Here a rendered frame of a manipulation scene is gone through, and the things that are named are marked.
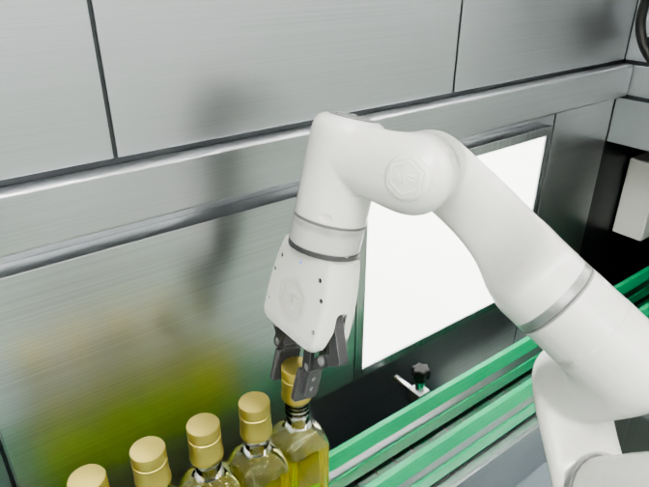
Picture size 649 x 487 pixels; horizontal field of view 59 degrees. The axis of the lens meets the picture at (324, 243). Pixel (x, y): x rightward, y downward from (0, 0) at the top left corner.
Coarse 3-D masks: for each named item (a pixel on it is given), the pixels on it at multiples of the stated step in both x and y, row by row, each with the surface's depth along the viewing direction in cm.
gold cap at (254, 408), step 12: (252, 396) 62; (264, 396) 62; (240, 408) 60; (252, 408) 60; (264, 408) 60; (240, 420) 61; (252, 420) 60; (264, 420) 61; (240, 432) 62; (252, 432) 61; (264, 432) 62
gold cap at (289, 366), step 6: (288, 360) 65; (294, 360) 65; (300, 360) 65; (282, 366) 64; (288, 366) 64; (294, 366) 64; (300, 366) 64; (282, 372) 63; (288, 372) 63; (294, 372) 63; (282, 378) 64; (288, 378) 63; (294, 378) 63; (282, 384) 64; (288, 384) 63; (282, 390) 65; (288, 390) 64; (282, 396) 65; (288, 396) 64; (288, 402) 64; (294, 402) 64; (300, 402) 64; (306, 402) 65
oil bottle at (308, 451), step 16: (272, 432) 68; (288, 432) 67; (304, 432) 67; (320, 432) 68; (288, 448) 66; (304, 448) 66; (320, 448) 68; (304, 464) 67; (320, 464) 69; (304, 480) 68; (320, 480) 70
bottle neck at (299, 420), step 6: (288, 408) 66; (294, 408) 65; (300, 408) 65; (306, 408) 66; (288, 414) 66; (294, 414) 65; (300, 414) 65; (306, 414) 66; (288, 420) 66; (294, 420) 66; (300, 420) 66; (306, 420) 66; (288, 426) 67; (294, 426) 66; (300, 426) 66; (306, 426) 67
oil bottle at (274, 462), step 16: (240, 448) 65; (272, 448) 65; (240, 464) 63; (256, 464) 63; (272, 464) 63; (288, 464) 65; (240, 480) 63; (256, 480) 62; (272, 480) 64; (288, 480) 65
